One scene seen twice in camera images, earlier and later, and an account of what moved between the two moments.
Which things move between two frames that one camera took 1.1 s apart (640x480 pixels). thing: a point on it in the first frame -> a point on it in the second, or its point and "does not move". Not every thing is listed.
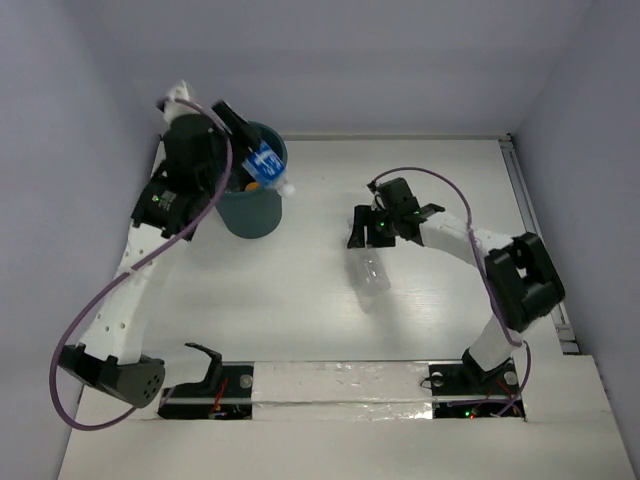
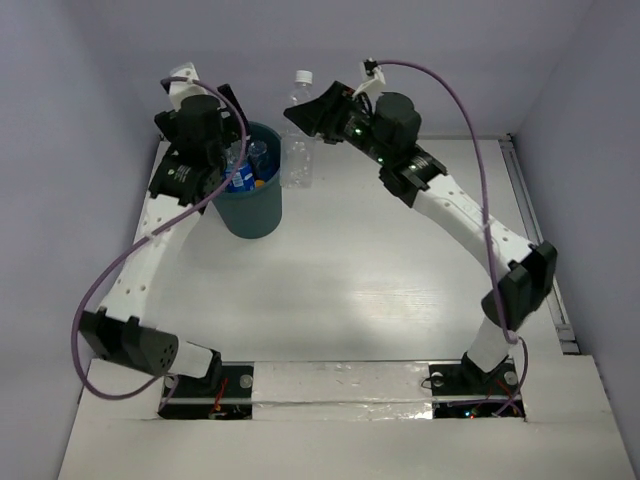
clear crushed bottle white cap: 369,275 -> 298,147
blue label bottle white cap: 266,166 -> 243,181
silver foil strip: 344,390 does not move
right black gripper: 361,215 -> 329,109
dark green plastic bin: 251,214 does not move
